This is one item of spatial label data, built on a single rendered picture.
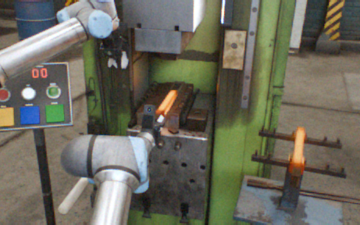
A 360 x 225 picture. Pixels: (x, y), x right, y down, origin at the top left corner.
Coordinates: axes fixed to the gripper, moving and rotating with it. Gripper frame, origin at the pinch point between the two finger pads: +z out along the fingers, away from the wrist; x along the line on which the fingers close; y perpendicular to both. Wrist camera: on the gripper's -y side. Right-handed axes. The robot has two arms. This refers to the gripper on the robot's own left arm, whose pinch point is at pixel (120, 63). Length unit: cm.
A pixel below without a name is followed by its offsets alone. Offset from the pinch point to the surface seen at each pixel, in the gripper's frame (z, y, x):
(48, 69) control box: 8.9, -2.2, -35.0
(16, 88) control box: 10.9, 9.0, -45.8
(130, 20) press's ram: -7.1, -18.6, 0.3
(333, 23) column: 316, -459, 189
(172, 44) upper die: 0.8, -14.6, 18.4
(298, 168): 7, 34, 69
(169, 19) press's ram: -8.3, -19.2, 16.9
